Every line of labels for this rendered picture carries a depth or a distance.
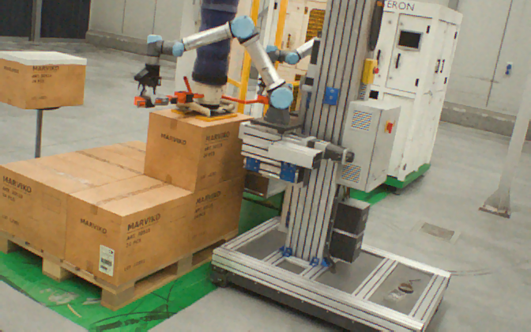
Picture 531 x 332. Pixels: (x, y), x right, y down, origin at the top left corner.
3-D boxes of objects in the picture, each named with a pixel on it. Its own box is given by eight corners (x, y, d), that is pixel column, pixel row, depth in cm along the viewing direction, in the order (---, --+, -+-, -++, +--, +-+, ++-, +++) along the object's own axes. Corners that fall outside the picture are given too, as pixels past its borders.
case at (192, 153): (199, 159, 398) (205, 103, 388) (246, 174, 380) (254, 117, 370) (142, 174, 347) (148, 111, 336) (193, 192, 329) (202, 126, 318)
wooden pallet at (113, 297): (130, 205, 439) (132, 188, 435) (235, 247, 393) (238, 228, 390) (-4, 248, 336) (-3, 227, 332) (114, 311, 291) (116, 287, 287)
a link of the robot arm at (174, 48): (185, 42, 300) (165, 39, 299) (182, 43, 289) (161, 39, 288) (183, 56, 302) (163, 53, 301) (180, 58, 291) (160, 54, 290)
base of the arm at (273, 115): (294, 123, 320) (296, 106, 317) (282, 126, 307) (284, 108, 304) (271, 117, 326) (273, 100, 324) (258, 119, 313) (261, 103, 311)
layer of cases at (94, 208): (132, 189, 435) (137, 140, 425) (238, 228, 390) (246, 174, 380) (-2, 227, 332) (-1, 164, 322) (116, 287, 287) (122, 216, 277)
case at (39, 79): (53, 96, 502) (55, 51, 491) (83, 104, 483) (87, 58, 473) (-6, 99, 450) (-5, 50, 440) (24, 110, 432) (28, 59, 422)
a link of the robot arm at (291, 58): (359, 32, 345) (291, 70, 343) (352, 31, 356) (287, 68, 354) (351, 15, 341) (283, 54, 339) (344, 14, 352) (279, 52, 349)
